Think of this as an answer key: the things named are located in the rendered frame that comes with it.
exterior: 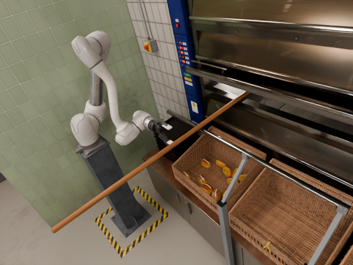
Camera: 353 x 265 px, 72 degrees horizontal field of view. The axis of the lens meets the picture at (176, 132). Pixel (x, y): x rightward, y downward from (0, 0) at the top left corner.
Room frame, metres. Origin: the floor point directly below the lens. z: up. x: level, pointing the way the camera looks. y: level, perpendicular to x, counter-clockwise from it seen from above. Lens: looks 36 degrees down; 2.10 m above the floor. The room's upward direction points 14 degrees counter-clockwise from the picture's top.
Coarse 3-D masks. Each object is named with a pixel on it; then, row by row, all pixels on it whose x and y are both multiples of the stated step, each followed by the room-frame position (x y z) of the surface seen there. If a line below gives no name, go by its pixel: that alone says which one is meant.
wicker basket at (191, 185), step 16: (208, 144) 1.63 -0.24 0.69; (240, 144) 1.38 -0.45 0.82; (176, 160) 1.47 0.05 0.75; (192, 160) 1.54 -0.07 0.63; (224, 160) 1.47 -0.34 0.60; (240, 160) 1.35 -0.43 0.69; (176, 176) 1.41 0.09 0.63; (192, 176) 1.40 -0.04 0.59; (208, 176) 1.36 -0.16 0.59; (224, 176) 1.32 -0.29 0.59; (256, 176) 1.14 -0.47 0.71; (192, 192) 1.24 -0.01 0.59; (240, 192) 1.05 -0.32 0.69
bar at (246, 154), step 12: (204, 132) 1.20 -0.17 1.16; (228, 144) 1.03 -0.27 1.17; (252, 156) 0.89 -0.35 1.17; (240, 168) 0.90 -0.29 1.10; (276, 168) 0.78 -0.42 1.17; (300, 180) 0.68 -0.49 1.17; (228, 192) 0.85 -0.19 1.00; (312, 192) 0.61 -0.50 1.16; (324, 192) 0.59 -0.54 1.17; (336, 204) 0.53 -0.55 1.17; (348, 204) 0.52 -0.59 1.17; (228, 216) 0.82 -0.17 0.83; (336, 216) 0.51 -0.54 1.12; (228, 228) 0.81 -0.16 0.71; (228, 240) 0.80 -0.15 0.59; (324, 240) 0.46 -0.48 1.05; (228, 252) 0.80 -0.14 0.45; (228, 264) 0.82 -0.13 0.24; (312, 264) 0.42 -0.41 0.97
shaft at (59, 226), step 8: (240, 96) 1.43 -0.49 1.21; (232, 104) 1.38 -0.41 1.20; (216, 112) 1.32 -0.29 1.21; (208, 120) 1.26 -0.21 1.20; (192, 128) 1.21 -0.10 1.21; (200, 128) 1.22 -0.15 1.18; (184, 136) 1.16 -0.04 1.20; (176, 144) 1.12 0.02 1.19; (160, 152) 1.07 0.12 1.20; (152, 160) 1.03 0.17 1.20; (136, 168) 0.99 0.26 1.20; (144, 168) 1.00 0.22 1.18; (128, 176) 0.95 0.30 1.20; (120, 184) 0.91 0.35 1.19; (104, 192) 0.88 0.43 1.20; (96, 200) 0.84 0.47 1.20; (80, 208) 0.81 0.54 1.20; (88, 208) 0.82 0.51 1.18; (72, 216) 0.78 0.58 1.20; (64, 224) 0.75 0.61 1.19
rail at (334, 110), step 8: (200, 72) 1.51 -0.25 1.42; (208, 72) 1.45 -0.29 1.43; (232, 80) 1.27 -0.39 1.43; (240, 80) 1.24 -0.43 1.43; (256, 88) 1.13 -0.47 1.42; (264, 88) 1.09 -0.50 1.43; (280, 96) 1.00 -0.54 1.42; (288, 96) 0.97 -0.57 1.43; (304, 104) 0.90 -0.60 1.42; (312, 104) 0.87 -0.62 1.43; (320, 104) 0.85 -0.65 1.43; (336, 112) 0.78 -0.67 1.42; (344, 112) 0.76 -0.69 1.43
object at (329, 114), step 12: (192, 72) 1.58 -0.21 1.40; (216, 72) 1.49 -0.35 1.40; (228, 72) 1.46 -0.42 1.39; (240, 72) 1.43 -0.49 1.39; (228, 84) 1.30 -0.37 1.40; (264, 84) 1.19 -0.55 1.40; (276, 84) 1.17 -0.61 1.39; (288, 84) 1.15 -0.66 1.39; (264, 96) 1.08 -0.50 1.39; (276, 96) 1.02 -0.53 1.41; (300, 96) 0.99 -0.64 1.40; (312, 96) 0.97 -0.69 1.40; (324, 96) 0.95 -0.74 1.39; (336, 96) 0.93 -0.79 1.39; (300, 108) 0.91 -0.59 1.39; (312, 108) 0.86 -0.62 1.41; (348, 108) 0.81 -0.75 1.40; (348, 120) 0.73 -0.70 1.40
